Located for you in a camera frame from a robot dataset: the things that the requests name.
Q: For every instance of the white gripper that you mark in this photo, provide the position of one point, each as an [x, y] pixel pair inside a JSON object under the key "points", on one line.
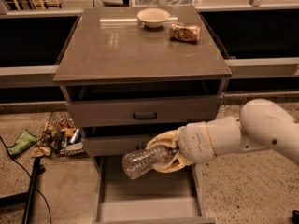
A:
{"points": [[193, 143]]}

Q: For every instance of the clear plastic water bottle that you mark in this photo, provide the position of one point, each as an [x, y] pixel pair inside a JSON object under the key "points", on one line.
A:
{"points": [[140, 162]]}

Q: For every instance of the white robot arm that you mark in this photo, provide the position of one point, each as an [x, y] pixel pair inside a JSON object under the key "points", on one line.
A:
{"points": [[261, 125]]}

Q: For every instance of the bottom grey drawer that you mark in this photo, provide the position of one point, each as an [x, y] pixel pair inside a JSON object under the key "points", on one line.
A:
{"points": [[154, 198]]}

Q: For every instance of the grey drawer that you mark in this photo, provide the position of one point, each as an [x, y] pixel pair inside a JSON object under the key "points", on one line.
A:
{"points": [[115, 145], [143, 111], [154, 198]]}

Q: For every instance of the middle grey drawer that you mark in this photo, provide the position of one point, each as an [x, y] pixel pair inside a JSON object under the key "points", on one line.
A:
{"points": [[115, 145]]}

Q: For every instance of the grey drawer cabinet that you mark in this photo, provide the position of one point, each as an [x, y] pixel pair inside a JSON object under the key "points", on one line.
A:
{"points": [[113, 56]]}

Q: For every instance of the top grey drawer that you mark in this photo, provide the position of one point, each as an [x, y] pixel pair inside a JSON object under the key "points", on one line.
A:
{"points": [[143, 111]]}

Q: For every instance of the yellow snack bag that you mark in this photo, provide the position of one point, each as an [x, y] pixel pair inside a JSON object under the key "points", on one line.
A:
{"points": [[185, 33]]}

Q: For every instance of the white ceramic bowl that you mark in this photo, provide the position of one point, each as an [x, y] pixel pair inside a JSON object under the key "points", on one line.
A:
{"points": [[153, 17]]}

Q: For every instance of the yellow snack packet on floor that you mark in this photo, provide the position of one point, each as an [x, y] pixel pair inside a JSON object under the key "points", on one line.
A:
{"points": [[40, 152]]}

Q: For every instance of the green chip bag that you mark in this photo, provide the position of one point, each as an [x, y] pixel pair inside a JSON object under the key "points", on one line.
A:
{"points": [[24, 141]]}

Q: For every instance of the black metal stand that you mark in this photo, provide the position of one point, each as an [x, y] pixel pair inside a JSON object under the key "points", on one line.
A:
{"points": [[27, 198]]}

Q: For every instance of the wire basket with items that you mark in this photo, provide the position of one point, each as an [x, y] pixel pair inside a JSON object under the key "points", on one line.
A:
{"points": [[61, 136]]}

